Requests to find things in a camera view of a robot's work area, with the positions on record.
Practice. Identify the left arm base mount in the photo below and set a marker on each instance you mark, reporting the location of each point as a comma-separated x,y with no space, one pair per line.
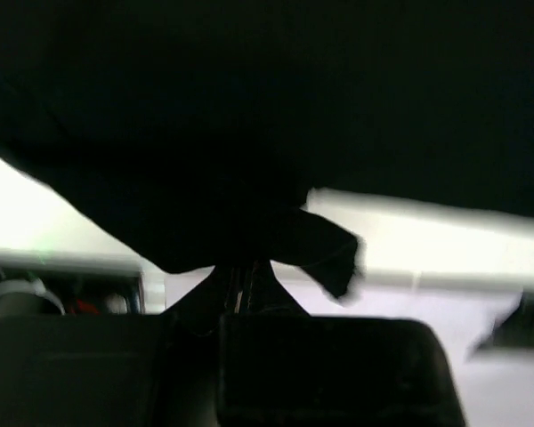
86,290

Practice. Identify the black t-shirt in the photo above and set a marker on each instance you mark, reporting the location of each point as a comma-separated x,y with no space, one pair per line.
193,131

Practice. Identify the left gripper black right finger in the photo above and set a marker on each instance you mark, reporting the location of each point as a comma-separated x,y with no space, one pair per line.
263,293

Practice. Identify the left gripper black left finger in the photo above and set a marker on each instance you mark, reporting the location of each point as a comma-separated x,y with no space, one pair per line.
201,309

